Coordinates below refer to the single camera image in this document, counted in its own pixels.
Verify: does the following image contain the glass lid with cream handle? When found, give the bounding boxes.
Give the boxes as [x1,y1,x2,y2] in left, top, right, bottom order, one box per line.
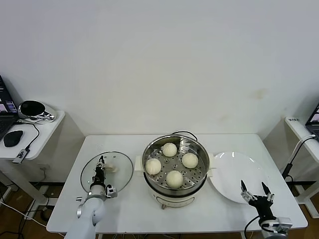
[80,151,133,198]

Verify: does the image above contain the black cooker power cord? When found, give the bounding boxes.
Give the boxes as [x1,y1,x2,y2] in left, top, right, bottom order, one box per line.
[171,131,197,141]

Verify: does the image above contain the black computer mouse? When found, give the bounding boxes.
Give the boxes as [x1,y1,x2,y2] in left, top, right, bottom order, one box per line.
[3,129,24,147]

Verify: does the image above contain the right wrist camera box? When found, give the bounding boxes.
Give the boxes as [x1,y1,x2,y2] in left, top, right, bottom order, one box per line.
[268,216,293,234]

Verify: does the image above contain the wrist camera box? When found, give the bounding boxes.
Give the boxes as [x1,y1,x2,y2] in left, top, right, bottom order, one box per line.
[268,216,293,234]
[105,184,118,199]

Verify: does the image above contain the stainless steel steamer basket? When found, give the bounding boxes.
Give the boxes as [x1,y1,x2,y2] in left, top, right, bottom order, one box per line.
[134,135,216,194]

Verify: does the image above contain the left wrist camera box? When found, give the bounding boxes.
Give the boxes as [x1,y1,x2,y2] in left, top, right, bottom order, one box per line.
[105,184,118,199]

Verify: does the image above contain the grey usb hub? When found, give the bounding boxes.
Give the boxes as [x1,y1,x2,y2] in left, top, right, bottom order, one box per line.
[12,148,31,164]

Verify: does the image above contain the white side table with mouse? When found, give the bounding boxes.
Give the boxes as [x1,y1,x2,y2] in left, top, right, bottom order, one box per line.
[0,110,86,209]

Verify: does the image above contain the chrome dome device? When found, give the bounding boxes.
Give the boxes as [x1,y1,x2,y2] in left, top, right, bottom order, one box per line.
[18,100,59,123]

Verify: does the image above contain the white round plate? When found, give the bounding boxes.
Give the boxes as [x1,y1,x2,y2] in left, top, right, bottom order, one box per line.
[208,151,270,204]

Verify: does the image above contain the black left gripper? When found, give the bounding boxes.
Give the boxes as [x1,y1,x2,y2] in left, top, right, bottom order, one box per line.
[92,155,107,186]

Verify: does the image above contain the black power adapter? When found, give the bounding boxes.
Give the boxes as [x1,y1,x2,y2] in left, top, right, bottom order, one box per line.
[281,163,295,180]

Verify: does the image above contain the white steamed baozi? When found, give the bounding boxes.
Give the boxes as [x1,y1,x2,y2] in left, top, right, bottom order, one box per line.
[165,170,184,188]
[145,158,161,175]
[181,152,199,169]
[161,142,178,157]

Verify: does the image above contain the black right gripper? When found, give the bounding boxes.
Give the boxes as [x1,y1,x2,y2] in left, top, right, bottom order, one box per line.
[240,180,277,221]

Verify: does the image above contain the black laptop with lit screen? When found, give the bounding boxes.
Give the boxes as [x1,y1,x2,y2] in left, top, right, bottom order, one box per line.
[0,74,19,141]

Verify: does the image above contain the white floor cable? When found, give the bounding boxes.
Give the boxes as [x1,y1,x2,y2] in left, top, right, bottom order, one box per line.
[0,201,48,229]

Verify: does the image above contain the black usb cable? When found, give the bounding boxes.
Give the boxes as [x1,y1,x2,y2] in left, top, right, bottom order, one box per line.
[15,119,40,151]

